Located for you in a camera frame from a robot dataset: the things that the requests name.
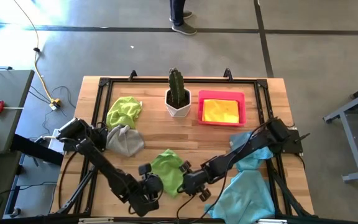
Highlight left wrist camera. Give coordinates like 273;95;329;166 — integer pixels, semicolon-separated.
137;162;153;177

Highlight dark grey side table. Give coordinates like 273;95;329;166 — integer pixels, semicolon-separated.
0;70;35;156

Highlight pink plastic bin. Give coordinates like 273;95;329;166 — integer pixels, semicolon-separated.
196;90;247;128

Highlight white power supply box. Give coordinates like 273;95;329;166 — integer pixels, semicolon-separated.
47;128;70;155

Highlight yellow microfiber towel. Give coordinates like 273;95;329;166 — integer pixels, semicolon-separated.
201;98;241;124

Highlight green microfiber towel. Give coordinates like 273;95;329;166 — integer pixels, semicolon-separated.
150;148;188;198

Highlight green cactus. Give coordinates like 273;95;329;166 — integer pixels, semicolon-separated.
168;67;186;106

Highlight white faceted plant pot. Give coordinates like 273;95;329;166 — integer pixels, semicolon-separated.
164;88;193;118

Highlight yellow white power plug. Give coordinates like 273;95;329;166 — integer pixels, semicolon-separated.
48;98;62;111

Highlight blue microfiber towel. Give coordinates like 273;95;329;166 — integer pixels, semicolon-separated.
228;130;275;172
204;169;276;224

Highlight black aluminium table frame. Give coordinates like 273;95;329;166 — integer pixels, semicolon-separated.
50;68;315;218

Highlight grey metal trolley frame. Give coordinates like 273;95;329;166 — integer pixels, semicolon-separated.
323;79;358;183

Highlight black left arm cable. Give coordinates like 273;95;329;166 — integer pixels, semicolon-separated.
57;151;78;210

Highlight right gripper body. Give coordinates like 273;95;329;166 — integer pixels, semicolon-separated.
178;170;211;195

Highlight yellow extension cable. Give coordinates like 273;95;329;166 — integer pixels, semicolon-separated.
12;0;57;103

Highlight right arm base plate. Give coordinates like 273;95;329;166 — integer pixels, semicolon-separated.
257;128;304;156

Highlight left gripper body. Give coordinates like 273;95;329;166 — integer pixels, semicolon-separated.
140;174;165;200

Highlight thin black floor cables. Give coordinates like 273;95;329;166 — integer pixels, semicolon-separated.
28;85;76;138

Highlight black side table beam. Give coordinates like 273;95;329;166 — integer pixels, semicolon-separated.
11;133;65;166

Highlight lime microfiber towel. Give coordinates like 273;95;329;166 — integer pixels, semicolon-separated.
105;95;143;130

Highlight grey microfiber towel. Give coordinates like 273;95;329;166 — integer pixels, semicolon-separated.
105;124;145;158

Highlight person's feet in shoes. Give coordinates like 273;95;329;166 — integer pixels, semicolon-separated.
168;0;198;36

